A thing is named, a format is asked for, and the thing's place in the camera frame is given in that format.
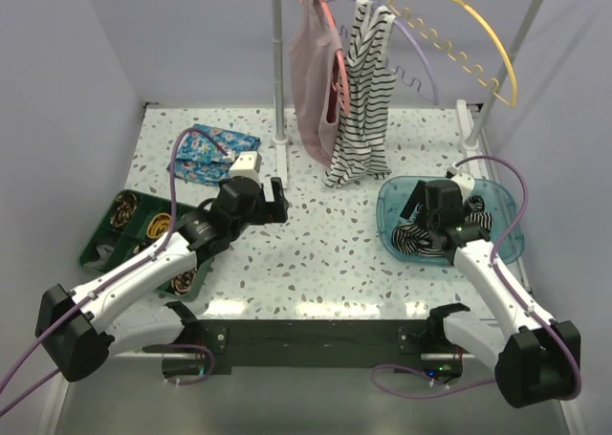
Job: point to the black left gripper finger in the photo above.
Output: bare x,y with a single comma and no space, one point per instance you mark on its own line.
274,212
277,189

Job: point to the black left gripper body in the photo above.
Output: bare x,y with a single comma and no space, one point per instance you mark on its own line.
255,218

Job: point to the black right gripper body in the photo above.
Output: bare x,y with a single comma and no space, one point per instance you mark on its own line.
426,218

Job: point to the yellow hanger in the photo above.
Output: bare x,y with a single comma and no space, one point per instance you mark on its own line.
457,30

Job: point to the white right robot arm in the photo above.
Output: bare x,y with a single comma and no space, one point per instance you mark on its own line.
534,358

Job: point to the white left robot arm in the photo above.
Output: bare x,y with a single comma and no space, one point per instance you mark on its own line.
74,327

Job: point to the lilac hanger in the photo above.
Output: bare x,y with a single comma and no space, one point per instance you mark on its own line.
398,70

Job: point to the pink hanger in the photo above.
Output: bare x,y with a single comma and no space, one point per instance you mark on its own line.
342,83

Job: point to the pink tank top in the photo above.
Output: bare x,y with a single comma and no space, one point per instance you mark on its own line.
312,64

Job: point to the blue floral folded cloth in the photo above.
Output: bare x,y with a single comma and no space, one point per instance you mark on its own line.
203,155

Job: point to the blue transparent plastic bin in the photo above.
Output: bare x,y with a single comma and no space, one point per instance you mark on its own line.
394,194

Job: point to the white clothes rack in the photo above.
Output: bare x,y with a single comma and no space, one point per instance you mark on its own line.
282,71

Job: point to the yellow rolled belt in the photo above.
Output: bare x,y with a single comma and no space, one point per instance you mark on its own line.
158,225

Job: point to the brown patterned rolled belt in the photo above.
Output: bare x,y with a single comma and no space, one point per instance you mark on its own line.
182,283

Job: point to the green compartment tray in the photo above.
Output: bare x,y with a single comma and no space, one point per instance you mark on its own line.
132,240

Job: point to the leopard rolled belt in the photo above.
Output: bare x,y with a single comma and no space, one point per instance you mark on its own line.
124,208

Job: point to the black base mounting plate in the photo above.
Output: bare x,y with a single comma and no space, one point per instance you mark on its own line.
310,344

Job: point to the grey cloth in tray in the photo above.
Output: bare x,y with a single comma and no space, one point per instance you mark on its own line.
101,258

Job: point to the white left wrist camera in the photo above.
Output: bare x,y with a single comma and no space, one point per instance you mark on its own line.
247,165

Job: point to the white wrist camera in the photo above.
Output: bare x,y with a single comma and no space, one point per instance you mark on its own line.
464,181
247,165

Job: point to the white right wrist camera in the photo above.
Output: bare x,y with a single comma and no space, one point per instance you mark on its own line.
464,181

